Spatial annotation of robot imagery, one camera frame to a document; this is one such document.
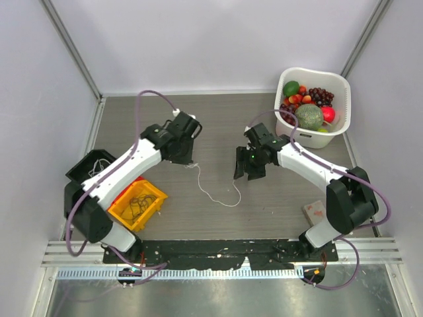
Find green lime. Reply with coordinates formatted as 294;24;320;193
282;81;300;97

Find black plastic bin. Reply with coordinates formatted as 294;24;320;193
65;149;116;184

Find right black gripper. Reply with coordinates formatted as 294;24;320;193
235;146;267;180

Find white slotted cable duct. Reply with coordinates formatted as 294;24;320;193
56;267;303;281

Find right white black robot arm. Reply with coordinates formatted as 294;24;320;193
234;123;379;261

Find dark red grape bunch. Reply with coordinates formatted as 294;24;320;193
308;87;334;108

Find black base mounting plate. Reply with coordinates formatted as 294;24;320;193
101;239;338;271

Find dark grape cluster left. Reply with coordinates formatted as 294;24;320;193
280;103;297;125

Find white plastic basket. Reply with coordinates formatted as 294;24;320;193
274;67;352;149

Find red plastic bin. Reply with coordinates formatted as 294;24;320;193
108;176;145;215

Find green netted melon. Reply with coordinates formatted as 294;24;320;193
295;104;324;131

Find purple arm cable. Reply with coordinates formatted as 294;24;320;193
247;109;393;291
64;90;181;288

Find red pink apple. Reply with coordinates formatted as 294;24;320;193
321;106;336;123

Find white thin cable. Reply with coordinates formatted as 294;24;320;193
184;162;242;208
87;158;112;178

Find stained grey sponge block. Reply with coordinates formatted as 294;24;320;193
301;200;327;227

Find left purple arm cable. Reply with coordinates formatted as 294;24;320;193
64;90;181;288

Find dark purple thin cable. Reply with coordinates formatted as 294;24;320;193
119;196;156;225

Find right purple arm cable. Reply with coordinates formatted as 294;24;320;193
247;109;393;291

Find yellow plastic bin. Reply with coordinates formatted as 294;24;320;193
110;180;168;232

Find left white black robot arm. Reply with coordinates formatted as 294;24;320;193
64;112;202;264

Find black thin cable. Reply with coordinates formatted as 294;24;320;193
130;194;158;215

